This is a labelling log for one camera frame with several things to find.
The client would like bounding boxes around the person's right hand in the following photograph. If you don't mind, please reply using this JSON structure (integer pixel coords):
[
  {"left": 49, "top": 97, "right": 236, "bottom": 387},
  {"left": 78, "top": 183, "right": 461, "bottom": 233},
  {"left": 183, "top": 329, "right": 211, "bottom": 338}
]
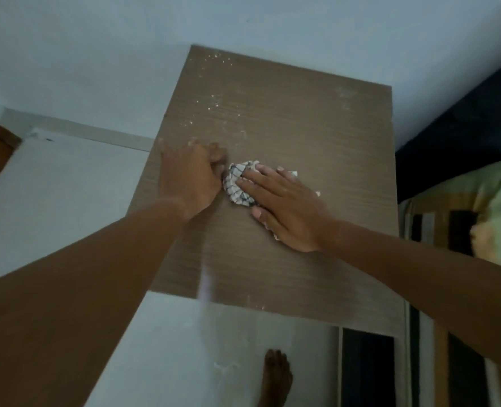
[{"left": 238, "top": 163, "right": 334, "bottom": 253}]

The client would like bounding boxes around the person's left hand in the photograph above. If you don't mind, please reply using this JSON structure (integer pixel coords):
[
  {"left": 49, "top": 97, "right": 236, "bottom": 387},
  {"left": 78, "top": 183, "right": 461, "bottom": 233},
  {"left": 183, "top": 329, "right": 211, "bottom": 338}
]
[{"left": 156, "top": 137, "right": 228, "bottom": 222}]

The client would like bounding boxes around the white checked cloth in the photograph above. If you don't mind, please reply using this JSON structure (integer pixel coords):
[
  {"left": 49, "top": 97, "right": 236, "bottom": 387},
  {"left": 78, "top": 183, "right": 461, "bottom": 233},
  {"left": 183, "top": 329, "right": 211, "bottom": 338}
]
[{"left": 222, "top": 161, "right": 321, "bottom": 242}]

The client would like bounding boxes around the person's left forearm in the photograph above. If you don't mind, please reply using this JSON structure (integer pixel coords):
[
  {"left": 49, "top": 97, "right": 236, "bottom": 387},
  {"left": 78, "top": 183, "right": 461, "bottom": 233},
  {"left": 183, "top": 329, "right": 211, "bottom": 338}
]
[{"left": 0, "top": 199, "right": 192, "bottom": 407}]

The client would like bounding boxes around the person's right forearm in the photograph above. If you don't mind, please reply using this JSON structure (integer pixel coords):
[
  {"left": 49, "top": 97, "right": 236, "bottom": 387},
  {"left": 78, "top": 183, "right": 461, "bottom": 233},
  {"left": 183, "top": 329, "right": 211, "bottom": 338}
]
[{"left": 324, "top": 219, "right": 501, "bottom": 391}]

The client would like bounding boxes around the brown wooden table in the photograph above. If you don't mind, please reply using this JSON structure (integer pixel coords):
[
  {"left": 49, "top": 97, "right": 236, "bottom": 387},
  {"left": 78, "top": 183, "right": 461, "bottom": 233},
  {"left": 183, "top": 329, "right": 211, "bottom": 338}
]
[{"left": 138, "top": 44, "right": 408, "bottom": 407}]

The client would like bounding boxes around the white skirting strip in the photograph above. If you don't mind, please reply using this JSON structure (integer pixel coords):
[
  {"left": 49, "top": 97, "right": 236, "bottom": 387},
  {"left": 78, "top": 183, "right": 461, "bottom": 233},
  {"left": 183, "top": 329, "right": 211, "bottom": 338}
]
[{"left": 0, "top": 107, "right": 155, "bottom": 154}]

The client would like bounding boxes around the striped bed sheet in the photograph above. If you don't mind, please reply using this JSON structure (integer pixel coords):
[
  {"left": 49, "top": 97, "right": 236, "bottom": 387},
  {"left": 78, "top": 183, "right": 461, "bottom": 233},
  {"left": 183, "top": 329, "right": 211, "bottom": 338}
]
[{"left": 398, "top": 194, "right": 501, "bottom": 407}]

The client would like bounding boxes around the person's bare foot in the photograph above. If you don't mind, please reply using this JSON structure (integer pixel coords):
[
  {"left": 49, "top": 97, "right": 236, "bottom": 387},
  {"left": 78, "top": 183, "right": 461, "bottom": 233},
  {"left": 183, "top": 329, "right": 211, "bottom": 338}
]
[{"left": 257, "top": 349, "right": 294, "bottom": 407}]

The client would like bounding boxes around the dark blue blanket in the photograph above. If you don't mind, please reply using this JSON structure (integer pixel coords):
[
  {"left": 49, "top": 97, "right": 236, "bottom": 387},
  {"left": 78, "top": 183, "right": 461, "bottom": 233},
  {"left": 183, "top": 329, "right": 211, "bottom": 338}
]
[{"left": 395, "top": 51, "right": 501, "bottom": 204}]

